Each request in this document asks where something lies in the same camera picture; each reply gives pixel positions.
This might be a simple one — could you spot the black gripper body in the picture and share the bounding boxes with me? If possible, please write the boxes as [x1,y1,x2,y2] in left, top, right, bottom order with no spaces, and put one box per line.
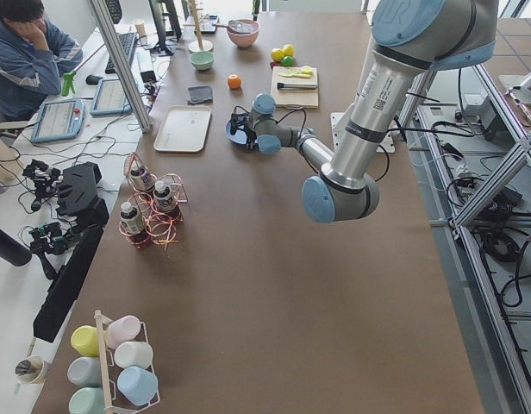
[229,110,256,150]

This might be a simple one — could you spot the blue ceramic plate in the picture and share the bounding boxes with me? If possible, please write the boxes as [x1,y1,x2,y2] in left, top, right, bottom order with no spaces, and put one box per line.
[226,118,258,150]

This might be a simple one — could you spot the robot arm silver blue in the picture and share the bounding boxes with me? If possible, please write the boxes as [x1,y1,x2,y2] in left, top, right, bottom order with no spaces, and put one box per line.
[228,1,498,223]

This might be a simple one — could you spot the orange mandarin fruit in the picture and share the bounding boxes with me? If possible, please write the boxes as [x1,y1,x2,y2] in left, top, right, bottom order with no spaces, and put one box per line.
[227,74,242,91]

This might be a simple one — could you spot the dark grey folded cloth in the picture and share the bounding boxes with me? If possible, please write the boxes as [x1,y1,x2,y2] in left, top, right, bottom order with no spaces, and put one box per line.
[188,85,213,104]

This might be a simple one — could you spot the cream plastic tray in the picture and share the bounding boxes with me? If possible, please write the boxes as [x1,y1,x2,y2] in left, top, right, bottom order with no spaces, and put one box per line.
[153,105,211,153]

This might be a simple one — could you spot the wooden cutting board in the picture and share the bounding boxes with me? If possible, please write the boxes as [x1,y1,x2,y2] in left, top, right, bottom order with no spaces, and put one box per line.
[270,66,319,109]

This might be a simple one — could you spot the green ceramic bowl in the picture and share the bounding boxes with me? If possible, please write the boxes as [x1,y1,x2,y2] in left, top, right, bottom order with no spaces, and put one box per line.
[190,51,214,71]

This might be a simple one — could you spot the green lime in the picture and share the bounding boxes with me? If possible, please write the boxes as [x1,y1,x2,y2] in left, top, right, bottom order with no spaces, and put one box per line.
[280,55,294,66]

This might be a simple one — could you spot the yellow lemon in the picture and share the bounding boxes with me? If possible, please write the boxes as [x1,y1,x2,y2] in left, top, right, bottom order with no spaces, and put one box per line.
[282,44,295,57]
[270,48,285,62]

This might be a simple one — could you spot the pink bowl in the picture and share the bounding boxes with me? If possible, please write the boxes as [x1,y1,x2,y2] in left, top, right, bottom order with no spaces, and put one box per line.
[227,18,259,48]

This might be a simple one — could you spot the wooden cup tree stand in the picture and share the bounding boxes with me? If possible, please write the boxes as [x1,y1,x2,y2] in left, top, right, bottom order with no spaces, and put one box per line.
[184,0,214,53]

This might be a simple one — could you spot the dark drink bottle middle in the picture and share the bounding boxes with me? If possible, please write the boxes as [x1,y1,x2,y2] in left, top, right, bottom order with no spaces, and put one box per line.
[153,180,179,217]

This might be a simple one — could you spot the dark drink bottle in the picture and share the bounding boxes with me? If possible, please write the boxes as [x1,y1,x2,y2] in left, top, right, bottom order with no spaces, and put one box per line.
[129,165,154,192]
[120,201,148,247]
[153,180,179,217]

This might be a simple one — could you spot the dark drink bottle back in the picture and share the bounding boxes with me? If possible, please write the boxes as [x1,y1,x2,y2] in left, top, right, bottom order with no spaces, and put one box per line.
[129,165,154,192]

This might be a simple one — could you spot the teach pendant far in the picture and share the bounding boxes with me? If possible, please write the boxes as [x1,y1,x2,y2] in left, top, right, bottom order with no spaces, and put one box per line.
[90,78,132,117]

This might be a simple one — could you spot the teach pendant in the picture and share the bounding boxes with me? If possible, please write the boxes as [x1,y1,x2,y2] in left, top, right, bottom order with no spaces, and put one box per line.
[90,78,132,117]
[30,99,84,143]

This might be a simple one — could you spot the black keyboard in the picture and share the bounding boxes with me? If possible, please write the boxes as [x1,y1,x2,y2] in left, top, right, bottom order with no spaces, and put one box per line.
[104,31,138,74]

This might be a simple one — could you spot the dark drink bottle front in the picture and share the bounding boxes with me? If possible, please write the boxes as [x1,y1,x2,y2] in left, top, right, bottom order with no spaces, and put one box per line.
[120,201,148,247]

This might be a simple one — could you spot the black computer mouse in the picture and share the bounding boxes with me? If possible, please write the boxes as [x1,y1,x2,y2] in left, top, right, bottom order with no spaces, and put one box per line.
[85,74,103,85]

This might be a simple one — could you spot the green clamp tool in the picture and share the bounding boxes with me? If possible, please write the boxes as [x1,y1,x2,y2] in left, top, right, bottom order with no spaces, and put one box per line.
[61,70,76,97]

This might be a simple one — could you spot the teach pendant near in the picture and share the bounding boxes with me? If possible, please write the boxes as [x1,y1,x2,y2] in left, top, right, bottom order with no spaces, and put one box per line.
[30,99,84,143]

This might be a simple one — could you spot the seated person blue jacket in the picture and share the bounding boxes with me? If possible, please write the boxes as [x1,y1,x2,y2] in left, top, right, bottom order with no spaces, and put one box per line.
[0,1,83,122]

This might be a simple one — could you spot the pink plastic cup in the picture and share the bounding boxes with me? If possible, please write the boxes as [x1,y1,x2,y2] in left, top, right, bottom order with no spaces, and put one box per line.
[104,315,141,348]

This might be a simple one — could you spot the white plastic cup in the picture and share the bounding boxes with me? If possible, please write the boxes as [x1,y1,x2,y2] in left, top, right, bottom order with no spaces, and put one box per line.
[114,341,153,369]

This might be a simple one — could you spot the black water bottle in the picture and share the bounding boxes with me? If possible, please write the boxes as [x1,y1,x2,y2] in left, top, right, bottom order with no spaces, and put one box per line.
[0,229,32,267]

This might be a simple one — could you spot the yellow plastic cup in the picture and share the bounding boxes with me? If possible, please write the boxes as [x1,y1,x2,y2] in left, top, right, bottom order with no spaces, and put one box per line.
[71,325,99,357]

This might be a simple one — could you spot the blue plastic cup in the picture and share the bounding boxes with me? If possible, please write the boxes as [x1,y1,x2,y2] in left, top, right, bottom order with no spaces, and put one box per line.
[116,366,158,406]

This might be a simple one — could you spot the grey plastic cup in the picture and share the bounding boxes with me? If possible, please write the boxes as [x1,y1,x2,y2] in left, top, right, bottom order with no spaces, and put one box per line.
[67,356,102,387]

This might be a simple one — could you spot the mint green plastic cup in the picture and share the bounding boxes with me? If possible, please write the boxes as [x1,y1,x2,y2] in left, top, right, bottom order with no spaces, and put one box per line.
[68,387,105,414]

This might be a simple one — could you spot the paper cup with utensils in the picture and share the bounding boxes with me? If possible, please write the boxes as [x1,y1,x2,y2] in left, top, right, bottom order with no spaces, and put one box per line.
[15,355,49,385]

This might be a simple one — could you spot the aluminium frame post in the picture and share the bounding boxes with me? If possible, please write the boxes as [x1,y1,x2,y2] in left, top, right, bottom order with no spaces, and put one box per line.
[88,0,152,133]

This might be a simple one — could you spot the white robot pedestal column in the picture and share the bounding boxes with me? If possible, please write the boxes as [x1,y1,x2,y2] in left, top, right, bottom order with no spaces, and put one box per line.
[330,103,396,154]

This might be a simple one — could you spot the copper wire bottle rack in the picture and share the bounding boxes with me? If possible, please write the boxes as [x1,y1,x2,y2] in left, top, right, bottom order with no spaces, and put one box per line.
[118,152,188,252]

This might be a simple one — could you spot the white wire cup rack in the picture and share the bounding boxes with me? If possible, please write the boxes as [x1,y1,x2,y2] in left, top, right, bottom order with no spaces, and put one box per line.
[94,310,161,414]

